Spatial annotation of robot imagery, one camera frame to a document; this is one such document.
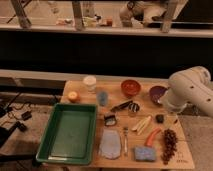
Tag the black eraser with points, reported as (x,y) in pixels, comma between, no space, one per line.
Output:
(160,118)

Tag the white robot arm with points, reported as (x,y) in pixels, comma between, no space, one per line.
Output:
(190,85)

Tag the small blue cup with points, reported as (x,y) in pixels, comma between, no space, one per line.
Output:
(102,98)

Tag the clear plastic cup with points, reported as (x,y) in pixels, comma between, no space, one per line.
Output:
(90,83)

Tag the orange bowl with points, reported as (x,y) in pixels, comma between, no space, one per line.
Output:
(130,88)

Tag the black binder clip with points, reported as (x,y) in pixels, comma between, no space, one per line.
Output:
(110,120)

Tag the orange fruit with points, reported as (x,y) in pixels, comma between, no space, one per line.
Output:
(73,96)

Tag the purple bowl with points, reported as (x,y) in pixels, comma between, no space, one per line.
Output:
(156,92)

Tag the peeled banana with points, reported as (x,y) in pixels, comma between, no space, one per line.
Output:
(141,125)

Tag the light blue cloth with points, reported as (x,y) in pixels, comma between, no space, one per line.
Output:
(110,145)

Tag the green plastic tray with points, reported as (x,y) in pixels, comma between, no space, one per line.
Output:
(69,135)

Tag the orange carrot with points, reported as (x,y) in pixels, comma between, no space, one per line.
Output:
(151,137)

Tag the blue sponge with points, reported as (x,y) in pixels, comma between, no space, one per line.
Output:
(145,153)

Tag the bunch of dark grapes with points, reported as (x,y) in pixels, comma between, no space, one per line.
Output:
(170,145)

